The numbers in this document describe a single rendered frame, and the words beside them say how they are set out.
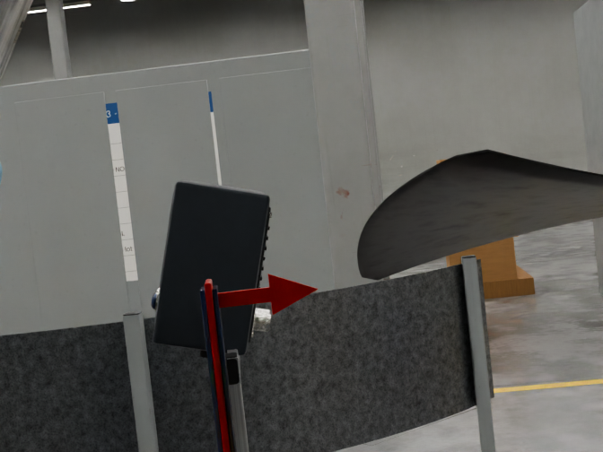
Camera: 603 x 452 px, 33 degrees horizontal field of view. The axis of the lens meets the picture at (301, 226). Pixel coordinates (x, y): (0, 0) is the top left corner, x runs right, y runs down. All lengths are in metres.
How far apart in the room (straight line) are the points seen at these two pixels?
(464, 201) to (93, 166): 6.42
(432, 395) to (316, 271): 4.01
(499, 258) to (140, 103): 3.54
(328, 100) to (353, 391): 2.58
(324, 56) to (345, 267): 1.04
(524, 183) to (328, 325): 2.04
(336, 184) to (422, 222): 4.37
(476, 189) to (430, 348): 2.23
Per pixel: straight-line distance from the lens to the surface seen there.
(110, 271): 6.93
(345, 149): 4.93
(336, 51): 4.96
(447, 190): 0.51
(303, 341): 2.49
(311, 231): 6.67
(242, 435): 1.13
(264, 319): 1.20
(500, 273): 8.81
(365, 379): 2.59
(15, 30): 0.92
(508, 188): 0.51
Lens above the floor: 1.25
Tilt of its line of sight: 3 degrees down
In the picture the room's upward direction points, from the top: 6 degrees counter-clockwise
